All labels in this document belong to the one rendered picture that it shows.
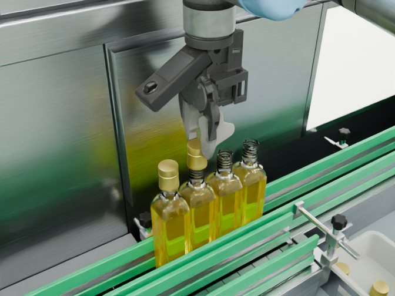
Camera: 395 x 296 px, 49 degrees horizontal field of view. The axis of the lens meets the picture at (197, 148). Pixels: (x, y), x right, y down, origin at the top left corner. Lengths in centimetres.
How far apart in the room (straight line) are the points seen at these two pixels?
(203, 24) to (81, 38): 20
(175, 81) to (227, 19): 11
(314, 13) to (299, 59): 10
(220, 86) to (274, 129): 41
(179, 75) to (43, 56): 21
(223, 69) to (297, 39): 32
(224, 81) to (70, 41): 24
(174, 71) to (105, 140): 25
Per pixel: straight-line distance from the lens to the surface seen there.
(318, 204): 104
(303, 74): 103
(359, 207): 115
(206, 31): 61
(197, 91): 66
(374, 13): 56
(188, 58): 64
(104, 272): 87
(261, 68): 92
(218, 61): 67
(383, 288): 106
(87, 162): 84
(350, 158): 119
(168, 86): 62
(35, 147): 79
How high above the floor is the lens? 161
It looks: 36 degrees down
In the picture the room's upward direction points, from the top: straight up
